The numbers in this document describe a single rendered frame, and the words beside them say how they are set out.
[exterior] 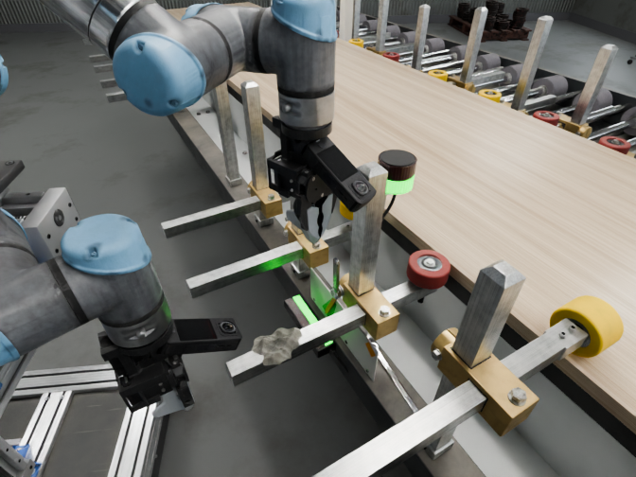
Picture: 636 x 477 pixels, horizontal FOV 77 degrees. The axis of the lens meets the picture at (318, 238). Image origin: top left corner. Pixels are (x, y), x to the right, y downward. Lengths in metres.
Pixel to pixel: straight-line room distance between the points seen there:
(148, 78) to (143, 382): 0.37
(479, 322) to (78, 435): 1.27
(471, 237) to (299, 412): 0.98
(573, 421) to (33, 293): 0.80
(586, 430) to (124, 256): 0.75
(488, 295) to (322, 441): 1.15
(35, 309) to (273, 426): 1.23
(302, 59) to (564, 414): 0.71
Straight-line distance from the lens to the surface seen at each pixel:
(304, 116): 0.53
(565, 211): 1.07
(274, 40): 0.52
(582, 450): 0.89
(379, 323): 0.72
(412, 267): 0.78
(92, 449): 1.48
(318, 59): 0.52
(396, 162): 0.63
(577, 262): 0.93
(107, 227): 0.46
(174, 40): 0.44
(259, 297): 1.95
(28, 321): 0.46
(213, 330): 0.60
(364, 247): 0.68
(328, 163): 0.56
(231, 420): 1.62
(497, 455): 0.94
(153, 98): 0.44
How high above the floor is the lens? 1.43
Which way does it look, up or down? 39 degrees down
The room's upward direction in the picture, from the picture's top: straight up
